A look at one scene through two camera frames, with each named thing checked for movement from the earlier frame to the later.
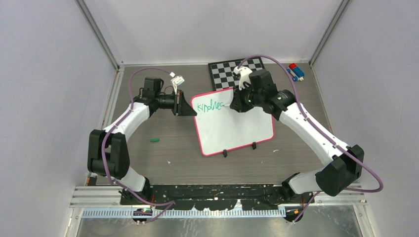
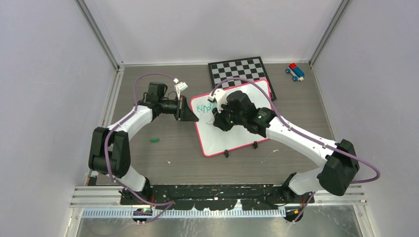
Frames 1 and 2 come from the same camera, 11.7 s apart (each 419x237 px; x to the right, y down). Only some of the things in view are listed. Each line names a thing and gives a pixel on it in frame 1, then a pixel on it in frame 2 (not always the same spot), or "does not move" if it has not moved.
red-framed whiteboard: (221, 129) does not move
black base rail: (217, 197) does not move
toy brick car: (296, 72) does not move
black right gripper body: (246, 99) to (227, 119)
